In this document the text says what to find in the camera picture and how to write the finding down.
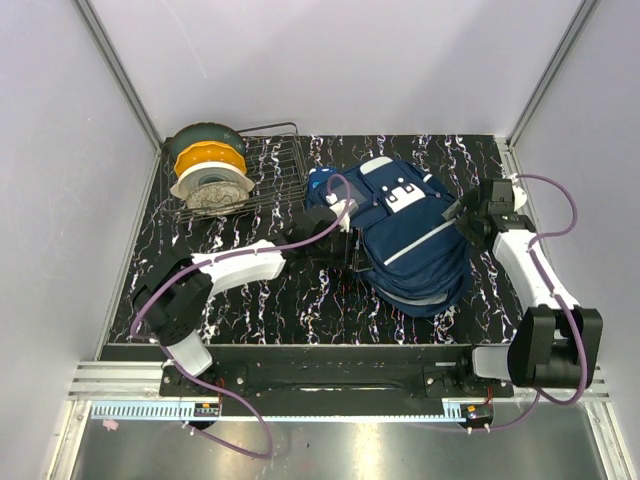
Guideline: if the aluminium corner post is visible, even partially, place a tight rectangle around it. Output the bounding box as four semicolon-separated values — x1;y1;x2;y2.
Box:
71;0;163;149
506;0;601;150

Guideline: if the dark green plate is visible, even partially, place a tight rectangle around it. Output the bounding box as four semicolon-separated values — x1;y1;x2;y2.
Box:
169;122;246;158

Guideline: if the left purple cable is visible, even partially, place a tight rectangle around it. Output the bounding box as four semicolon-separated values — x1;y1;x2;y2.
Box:
130;174;351;459

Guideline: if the aluminium frame rail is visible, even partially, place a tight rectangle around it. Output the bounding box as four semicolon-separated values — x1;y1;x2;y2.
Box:
68;362;611;403

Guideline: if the orange plate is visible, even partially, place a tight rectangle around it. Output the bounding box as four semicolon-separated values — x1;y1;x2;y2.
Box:
174;141;247;177

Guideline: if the grey slotted cable duct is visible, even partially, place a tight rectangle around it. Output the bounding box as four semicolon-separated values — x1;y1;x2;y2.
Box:
90;400;465;423

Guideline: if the right aluminium corner post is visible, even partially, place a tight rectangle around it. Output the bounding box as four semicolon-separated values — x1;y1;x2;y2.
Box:
506;0;601;150

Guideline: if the navy blue student backpack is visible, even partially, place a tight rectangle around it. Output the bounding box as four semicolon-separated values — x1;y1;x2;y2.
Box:
306;156;471;317

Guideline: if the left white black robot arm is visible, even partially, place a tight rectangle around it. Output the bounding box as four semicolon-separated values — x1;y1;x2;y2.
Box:
130;194;357;396

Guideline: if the white plate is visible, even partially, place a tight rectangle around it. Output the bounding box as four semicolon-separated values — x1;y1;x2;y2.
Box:
170;161;255;200

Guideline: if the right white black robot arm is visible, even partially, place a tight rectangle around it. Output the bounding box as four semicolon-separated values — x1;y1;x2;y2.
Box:
444;175;603;397

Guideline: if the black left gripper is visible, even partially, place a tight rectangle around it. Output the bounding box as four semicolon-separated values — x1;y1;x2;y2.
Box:
309;225;373;273

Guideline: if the left aluminium corner post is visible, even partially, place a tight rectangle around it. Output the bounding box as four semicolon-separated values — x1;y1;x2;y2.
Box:
71;0;163;149

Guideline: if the grey speckled plate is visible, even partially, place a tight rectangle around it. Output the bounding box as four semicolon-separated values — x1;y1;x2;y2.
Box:
186;181;249;216

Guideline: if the blue pencil case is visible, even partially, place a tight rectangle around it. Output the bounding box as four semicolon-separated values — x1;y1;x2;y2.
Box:
307;166;337;192

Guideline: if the black wire dish rack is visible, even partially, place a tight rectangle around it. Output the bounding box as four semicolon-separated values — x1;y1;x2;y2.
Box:
158;122;308;222

